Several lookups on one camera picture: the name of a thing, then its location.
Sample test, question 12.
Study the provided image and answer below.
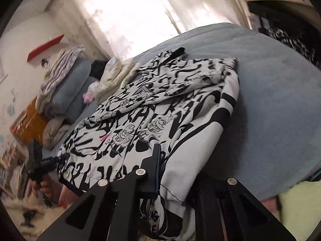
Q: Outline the black white patterned cloth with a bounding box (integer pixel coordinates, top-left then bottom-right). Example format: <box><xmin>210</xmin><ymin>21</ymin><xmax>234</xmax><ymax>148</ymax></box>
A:
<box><xmin>266</xmin><ymin>26</ymin><xmax>314</xmax><ymax>56</ymax></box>

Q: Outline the blue-grey pillow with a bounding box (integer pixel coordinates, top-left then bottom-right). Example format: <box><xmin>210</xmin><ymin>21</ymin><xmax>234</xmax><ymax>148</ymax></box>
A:
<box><xmin>65</xmin><ymin>77</ymin><xmax>101</xmax><ymax>123</ymax></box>
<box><xmin>54</xmin><ymin>60</ymin><xmax>92</xmax><ymax>111</ymax></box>

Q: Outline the folded cream puffer jacket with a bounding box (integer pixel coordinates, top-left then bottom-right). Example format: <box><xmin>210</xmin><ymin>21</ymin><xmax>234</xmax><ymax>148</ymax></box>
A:
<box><xmin>97</xmin><ymin>56</ymin><xmax>141</xmax><ymax>98</ymax></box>

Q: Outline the beige pillow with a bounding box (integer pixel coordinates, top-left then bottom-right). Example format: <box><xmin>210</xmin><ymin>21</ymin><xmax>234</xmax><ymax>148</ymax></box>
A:
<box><xmin>43</xmin><ymin>117</ymin><xmax>73</xmax><ymax>151</ymax></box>

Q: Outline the dark clothes pile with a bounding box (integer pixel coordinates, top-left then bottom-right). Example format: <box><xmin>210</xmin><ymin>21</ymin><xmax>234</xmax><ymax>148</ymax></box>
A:
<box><xmin>247</xmin><ymin>1</ymin><xmax>321</xmax><ymax>68</ymax></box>

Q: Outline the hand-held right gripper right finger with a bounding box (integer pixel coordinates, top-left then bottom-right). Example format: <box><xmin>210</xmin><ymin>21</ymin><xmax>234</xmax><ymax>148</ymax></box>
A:
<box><xmin>194</xmin><ymin>177</ymin><xmax>297</xmax><ymax>241</ymax></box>

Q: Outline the red wall shelf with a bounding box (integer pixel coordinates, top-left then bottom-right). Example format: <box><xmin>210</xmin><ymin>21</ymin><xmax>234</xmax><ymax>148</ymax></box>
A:
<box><xmin>27</xmin><ymin>35</ymin><xmax>65</xmax><ymax>61</ymax></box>

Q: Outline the black white printed hooded jacket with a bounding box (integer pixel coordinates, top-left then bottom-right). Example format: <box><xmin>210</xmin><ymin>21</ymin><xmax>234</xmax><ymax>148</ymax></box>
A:
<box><xmin>56</xmin><ymin>47</ymin><xmax>240</xmax><ymax>241</ymax></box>

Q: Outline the shaggy cream fabric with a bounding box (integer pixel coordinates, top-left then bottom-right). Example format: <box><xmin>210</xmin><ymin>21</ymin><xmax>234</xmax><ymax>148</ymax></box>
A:
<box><xmin>0</xmin><ymin>193</ymin><xmax>66</xmax><ymax>233</ymax></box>

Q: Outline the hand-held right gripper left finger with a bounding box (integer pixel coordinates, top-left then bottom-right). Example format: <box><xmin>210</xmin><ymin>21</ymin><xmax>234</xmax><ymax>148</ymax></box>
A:
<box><xmin>36</xmin><ymin>143</ymin><xmax>162</xmax><ymax>241</ymax></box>

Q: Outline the cluttered low bookshelf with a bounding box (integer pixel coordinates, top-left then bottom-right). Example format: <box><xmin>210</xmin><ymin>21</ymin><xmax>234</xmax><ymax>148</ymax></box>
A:
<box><xmin>0</xmin><ymin>143</ymin><xmax>28</xmax><ymax>196</ymax></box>

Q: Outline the folded purple floral quilt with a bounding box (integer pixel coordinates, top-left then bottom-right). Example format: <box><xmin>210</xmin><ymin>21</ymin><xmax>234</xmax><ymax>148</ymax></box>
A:
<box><xmin>35</xmin><ymin>45</ymin><xmax>84</xmax><ymax>113</ymax></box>

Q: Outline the pale green cloth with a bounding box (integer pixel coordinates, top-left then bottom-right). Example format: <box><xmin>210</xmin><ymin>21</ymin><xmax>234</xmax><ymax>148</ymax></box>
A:
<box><xmin>278</xmin><ymin>181</ymin><xmax>321</xmax><ymax>231</ymax></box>

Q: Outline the pink cloth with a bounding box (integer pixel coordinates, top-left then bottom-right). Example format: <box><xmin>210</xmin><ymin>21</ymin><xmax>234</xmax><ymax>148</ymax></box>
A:
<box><xmin>59</xmin><ymin>183</ymin><xmax>81</xmax><ymax>207</ymax></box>

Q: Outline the black garment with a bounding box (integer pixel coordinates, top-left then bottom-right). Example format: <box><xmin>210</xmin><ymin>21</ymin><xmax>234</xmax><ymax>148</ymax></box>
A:
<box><xmin>90</xmin><ymin>60</ymin><xmax>111</xmax><ymax>83</ymax></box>

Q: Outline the blue-grey bed blanket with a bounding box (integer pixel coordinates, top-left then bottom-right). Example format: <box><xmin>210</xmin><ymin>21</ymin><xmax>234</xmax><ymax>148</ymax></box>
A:
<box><xmin>43</xmin><ymin>22</ymin><xmax>321</xmax><ymax>201</ymax></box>

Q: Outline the sheer white curtain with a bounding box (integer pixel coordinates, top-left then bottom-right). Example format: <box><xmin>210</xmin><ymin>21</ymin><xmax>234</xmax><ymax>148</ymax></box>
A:
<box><xmin>63</xmin><ymin>0</ymin><xmax>251</xmax><ymax>61</ymax></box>

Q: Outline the white pink cat plush toy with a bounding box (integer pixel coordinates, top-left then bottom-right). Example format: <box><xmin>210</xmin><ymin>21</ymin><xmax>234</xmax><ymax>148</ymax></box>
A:
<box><xmin>83</xmin><ymin>82</ymin><xmax>99</xmax><ymax>104</ymax></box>

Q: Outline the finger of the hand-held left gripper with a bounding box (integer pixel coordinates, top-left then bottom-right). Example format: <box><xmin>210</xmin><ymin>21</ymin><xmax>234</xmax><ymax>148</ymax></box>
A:
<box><xmin>41</xmin><ymin>154</ymin><xmax>69</xmax><ymax>166</ymax></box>

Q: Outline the person's left hand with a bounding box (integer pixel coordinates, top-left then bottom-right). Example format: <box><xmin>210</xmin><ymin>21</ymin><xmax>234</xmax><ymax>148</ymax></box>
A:
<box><xmin>30</xmin><ymin>177</ymin><xmax>54</xmax><ymax>201</ymax></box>

